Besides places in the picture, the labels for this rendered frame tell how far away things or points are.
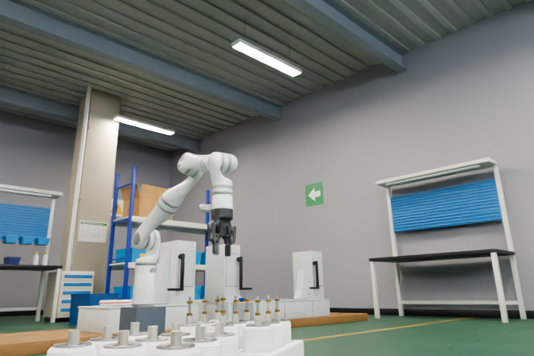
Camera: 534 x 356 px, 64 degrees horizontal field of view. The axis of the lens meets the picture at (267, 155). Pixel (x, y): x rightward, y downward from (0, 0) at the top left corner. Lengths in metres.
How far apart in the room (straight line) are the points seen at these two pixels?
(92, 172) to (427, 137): 5.61
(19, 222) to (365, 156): 5.45
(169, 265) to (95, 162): 4.52
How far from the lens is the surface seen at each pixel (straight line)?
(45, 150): 10.41
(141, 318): 1.95
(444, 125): 6.73
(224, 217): 1.46
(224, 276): 4.24
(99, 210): 8.11
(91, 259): 7.99
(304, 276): 5.20
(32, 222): 7.55
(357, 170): 7.30
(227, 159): 1.52
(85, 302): 6.08
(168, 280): 3.99
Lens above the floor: 0.35
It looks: 18 degrees up
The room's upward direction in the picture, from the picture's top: 1 degrees counter-clockwise
